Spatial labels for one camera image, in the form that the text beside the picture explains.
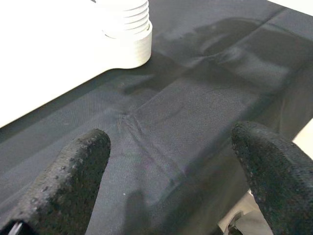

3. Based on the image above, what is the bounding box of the white plastic table leg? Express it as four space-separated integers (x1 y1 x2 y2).
91 0 150 40

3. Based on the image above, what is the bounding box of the black tablecloth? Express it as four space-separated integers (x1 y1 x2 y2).
0 0 313 235

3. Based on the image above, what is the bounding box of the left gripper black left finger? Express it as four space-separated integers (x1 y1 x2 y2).
14 128 112 235

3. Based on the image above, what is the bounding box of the white plastic table top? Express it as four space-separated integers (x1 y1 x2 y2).
0 0 154 129

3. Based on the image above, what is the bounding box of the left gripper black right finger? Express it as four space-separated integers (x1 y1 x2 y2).
231 121 313 235

